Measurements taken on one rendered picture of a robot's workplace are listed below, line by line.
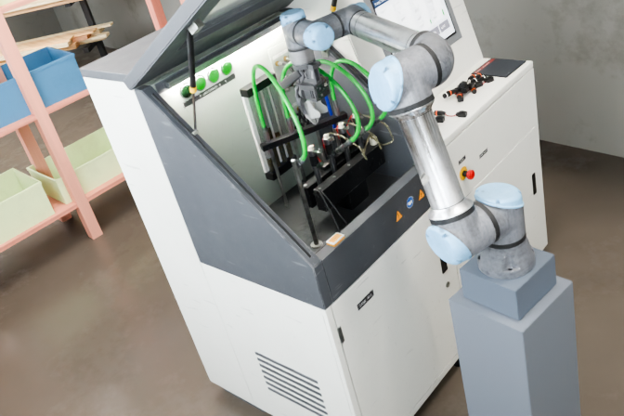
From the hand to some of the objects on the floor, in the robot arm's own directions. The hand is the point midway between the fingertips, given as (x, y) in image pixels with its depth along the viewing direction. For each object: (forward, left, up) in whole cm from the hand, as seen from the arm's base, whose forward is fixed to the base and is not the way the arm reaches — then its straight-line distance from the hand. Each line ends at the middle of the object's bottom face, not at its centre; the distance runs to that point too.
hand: (313, 120), depth 218 cm
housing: (+55, -28, -122) cm, 136 cm away
